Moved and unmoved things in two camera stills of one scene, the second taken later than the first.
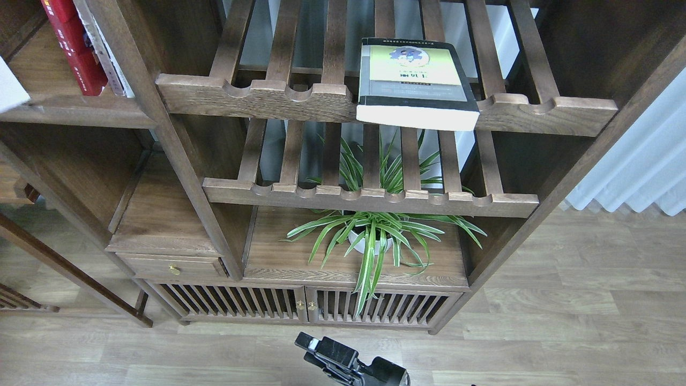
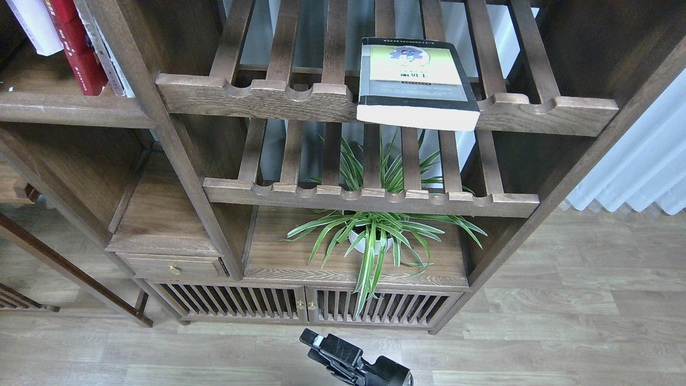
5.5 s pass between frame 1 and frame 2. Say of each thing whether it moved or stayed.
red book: stayed
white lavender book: moved
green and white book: stayed
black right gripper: stayed
